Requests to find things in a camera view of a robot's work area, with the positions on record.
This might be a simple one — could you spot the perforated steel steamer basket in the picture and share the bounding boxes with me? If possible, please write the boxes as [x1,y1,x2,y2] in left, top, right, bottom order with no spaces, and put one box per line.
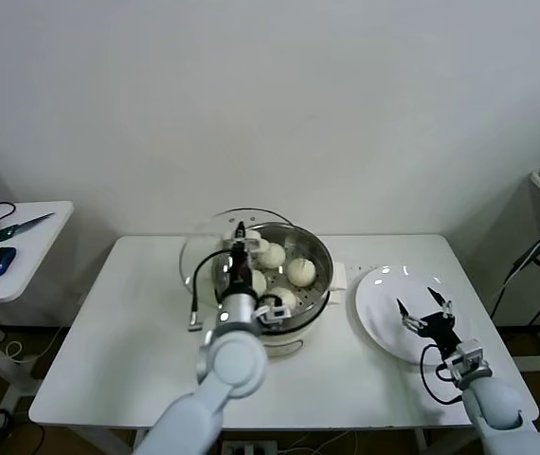
[197,222,348,328]

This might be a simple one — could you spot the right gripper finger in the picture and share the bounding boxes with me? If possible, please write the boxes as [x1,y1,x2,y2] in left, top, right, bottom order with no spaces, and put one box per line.
[395,297,427,332]
[426,286,455,319]

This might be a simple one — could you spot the black adapter with cable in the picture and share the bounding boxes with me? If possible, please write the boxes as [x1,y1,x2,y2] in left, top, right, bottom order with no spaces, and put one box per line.
[487,239,540,328]

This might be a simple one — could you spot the white steamed baozi bun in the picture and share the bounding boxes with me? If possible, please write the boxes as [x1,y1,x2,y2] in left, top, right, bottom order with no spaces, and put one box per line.
[267,286,298,312]
[286,257,317,287]
[249,268,269,298]
[256,242,286,269]

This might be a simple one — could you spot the scissors with green grip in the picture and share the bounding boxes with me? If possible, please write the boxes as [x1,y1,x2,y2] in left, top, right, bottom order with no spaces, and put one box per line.
[0,212,55,246]

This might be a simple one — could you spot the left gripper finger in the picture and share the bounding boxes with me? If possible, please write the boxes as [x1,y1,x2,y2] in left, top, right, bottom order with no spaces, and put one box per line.
[232,220,249,253]

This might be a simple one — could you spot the white round plate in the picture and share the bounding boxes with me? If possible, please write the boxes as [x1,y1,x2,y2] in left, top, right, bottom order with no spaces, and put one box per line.
[354,265,471,366]

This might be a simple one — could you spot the glass lid with cream handle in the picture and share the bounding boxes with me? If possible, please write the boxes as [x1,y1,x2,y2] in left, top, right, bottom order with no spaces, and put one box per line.
[178,207,299,307]

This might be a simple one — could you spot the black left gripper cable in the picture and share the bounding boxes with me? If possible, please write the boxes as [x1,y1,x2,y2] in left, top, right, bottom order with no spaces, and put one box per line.
[187,249,236,334]

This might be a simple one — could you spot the black floor cables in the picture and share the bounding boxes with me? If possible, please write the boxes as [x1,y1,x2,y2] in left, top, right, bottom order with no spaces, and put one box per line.
[0,409,46,455]

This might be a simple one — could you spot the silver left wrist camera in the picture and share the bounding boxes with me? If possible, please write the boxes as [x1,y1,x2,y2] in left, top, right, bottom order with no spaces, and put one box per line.
[254,293,296,327]

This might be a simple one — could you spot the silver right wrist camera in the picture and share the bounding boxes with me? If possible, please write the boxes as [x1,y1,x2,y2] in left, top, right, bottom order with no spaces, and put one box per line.
[442,338,489,385]

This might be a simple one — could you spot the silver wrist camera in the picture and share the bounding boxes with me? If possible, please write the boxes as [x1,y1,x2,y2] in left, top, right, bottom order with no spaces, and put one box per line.
[254,293,296,327]
[442,338,489,385]

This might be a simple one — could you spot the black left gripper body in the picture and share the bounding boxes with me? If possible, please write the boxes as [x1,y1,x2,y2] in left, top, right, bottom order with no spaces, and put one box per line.
[226,250,255,294]

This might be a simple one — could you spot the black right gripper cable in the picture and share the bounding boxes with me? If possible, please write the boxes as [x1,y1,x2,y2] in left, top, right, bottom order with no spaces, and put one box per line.
[420,344,465,405]

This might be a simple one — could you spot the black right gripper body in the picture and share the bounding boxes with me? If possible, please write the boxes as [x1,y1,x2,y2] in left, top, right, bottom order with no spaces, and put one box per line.
[419,312,463,357]

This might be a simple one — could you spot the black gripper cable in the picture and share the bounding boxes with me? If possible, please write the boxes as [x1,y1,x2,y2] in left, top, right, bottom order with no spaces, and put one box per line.
[420,344,465,405]
[187,249,236,334]

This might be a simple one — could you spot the white side table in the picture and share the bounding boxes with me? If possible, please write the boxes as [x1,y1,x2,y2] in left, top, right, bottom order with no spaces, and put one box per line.
[0,202,73,413]

